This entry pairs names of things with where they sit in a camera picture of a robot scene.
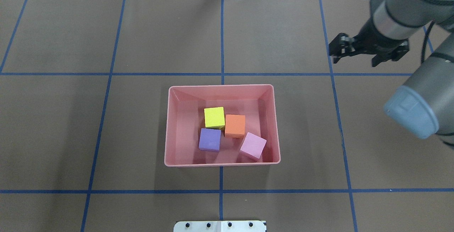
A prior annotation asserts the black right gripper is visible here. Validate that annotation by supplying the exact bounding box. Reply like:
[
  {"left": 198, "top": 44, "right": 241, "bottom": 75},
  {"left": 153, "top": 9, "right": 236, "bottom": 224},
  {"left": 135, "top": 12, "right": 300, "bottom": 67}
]
[{"left": 329, "top": 18, "right": 410, "bottom": 67}]

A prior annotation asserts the orange foam block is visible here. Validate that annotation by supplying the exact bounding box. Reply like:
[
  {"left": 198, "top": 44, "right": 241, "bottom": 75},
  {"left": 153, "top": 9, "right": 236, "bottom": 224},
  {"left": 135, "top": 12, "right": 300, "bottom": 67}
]
[{"left": 224, "top": 114, "right": 245, "bottom": 139}]

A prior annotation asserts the pink foam block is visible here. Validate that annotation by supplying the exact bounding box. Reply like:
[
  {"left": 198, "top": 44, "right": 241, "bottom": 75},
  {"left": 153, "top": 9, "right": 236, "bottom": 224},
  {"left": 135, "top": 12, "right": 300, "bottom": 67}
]
[{"left": 240, "top": 132, "right": 267, "bottom": 161}]

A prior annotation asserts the yellow foam block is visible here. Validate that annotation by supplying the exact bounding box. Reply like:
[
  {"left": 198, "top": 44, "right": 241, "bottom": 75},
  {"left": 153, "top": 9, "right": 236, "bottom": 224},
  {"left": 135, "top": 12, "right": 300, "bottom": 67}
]
[{"left": 204, "top": 106, "right": 225, "bottom": 130}]

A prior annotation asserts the purple foam block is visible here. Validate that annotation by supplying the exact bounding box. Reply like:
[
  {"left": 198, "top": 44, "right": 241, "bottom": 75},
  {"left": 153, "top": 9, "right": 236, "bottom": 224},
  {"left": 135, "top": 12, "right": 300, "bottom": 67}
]
[{"left": 198, "top": 128, "right": 222, "bottom": 152}]

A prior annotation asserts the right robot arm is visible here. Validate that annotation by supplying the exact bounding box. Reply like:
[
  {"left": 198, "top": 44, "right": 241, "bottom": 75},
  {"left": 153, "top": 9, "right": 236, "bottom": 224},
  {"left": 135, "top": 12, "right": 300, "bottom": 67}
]
[{"left": 329, "top": 0, "right": 454, "bottom": 148}]

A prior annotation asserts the pink plastic bin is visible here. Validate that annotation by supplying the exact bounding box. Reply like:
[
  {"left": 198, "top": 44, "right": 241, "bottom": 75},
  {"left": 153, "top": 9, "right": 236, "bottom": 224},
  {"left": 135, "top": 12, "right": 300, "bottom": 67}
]
[{"left": 164, "top": 84, "right": 281, "bottom": 167}]

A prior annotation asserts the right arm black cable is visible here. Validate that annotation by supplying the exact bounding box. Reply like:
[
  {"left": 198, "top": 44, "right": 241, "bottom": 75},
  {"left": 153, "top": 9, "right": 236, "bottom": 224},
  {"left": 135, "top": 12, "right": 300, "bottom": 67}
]
[{"left": 421, "top": 21, "right": 437, "bottom": 66}]

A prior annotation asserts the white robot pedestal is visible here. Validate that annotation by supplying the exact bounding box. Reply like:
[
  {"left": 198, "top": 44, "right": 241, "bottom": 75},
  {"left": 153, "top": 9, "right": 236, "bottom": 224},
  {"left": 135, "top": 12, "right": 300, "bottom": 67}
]
[{"left": 173, "top": 220, "right": 267, "bottom": 232}]

